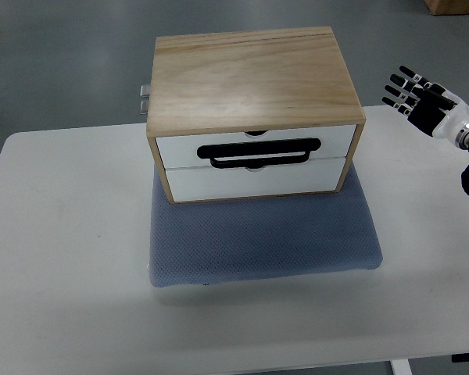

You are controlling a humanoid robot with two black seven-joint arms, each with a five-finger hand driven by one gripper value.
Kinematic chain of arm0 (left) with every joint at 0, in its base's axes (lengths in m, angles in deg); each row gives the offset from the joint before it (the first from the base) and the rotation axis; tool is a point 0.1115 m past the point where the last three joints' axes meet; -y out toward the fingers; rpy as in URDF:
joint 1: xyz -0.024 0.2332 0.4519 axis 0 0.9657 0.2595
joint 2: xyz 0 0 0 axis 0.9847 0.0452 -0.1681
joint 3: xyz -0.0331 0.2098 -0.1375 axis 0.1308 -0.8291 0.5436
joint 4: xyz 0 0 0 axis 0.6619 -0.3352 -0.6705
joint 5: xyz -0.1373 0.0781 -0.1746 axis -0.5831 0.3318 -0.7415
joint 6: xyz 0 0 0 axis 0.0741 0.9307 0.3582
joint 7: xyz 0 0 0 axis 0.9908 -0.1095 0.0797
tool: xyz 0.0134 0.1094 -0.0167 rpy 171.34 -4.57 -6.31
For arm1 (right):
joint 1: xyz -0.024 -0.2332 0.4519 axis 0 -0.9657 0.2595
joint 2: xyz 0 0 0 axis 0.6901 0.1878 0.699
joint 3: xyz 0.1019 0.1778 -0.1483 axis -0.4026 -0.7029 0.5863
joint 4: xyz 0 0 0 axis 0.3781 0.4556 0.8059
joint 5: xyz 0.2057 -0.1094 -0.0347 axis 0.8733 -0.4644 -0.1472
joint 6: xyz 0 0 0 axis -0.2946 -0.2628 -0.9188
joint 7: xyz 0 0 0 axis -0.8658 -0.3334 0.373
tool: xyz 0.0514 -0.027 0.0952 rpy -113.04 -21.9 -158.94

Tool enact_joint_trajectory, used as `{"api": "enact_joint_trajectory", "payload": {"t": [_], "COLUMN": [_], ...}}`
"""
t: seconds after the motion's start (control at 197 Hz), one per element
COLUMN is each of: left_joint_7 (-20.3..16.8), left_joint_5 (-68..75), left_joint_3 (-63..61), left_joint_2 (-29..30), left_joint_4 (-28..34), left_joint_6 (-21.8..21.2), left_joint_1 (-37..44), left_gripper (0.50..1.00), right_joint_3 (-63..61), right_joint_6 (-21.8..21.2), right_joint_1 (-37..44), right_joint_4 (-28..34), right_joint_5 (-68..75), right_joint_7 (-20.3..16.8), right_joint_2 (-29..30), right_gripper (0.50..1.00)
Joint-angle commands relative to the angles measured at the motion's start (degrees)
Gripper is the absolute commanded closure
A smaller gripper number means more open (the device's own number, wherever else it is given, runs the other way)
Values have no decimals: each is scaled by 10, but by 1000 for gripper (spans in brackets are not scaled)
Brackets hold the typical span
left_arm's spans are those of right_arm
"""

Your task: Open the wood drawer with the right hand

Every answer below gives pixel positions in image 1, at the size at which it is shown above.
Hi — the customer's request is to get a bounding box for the metal clamp behind cabinet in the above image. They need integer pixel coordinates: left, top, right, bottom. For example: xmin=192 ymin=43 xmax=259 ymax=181
xmin=140 ymin=84 xmax=151 ymax=115

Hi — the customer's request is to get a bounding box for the white drawer black handle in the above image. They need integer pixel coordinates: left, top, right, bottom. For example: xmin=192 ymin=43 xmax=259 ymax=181
xmin=156 ymin=125 xmax=356 ymax=169

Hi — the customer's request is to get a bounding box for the wooden drawer cabinet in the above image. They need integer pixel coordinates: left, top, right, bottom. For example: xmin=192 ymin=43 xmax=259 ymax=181
xmin=147 ymin=27 xmax=366 ymax=203

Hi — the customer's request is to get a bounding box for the white table leg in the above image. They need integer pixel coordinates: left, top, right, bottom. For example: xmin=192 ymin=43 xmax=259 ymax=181
xmin=390 ymin=359 xmax=413 ymax=375

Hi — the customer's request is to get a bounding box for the black control box under table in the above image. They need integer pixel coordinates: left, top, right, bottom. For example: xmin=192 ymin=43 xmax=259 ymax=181
xmin=451 ymin=353 xmax=469 ymax=363

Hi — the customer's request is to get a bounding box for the white lower drawer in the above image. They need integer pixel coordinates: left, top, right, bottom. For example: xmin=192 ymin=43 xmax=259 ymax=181
xmin=166 ymin=158 xmax=345 ymax=202

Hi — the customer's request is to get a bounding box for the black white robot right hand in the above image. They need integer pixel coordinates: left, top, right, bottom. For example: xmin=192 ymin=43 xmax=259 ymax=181
xmin=382 ymin=66 xmax=469 ymax=149

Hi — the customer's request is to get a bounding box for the blue grey mesh cushion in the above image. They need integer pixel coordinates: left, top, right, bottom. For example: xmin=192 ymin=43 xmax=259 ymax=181
xmin=149 ymin=169 xmax=383 ymax=288

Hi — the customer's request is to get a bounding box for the cardboard box corner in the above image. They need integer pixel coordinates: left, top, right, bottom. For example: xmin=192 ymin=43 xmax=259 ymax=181
xmin=424 ymin=0 xmax=469 ymax=16

